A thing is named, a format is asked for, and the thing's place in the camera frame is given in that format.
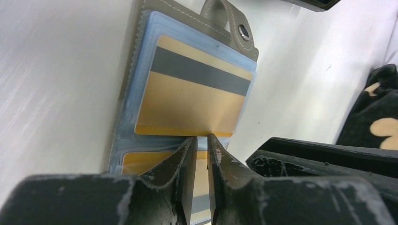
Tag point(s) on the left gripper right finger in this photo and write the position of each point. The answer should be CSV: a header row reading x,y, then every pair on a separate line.
x,y
240,196

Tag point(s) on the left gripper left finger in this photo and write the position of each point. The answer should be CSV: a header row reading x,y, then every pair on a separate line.
x,y
93,198

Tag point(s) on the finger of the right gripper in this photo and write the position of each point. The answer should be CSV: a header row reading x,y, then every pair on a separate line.
x,y
281,157

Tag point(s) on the gold credit card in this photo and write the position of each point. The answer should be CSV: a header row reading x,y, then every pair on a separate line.
x,y
189,92
140,162

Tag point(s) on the grey leather card holder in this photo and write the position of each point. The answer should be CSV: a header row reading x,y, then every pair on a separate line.
x,y
219,29

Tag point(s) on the black plastic card box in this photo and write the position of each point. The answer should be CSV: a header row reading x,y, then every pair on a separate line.
x,y
314,5

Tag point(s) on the black floral plush blanket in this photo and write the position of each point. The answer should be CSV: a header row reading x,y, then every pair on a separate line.
x,y
373,119

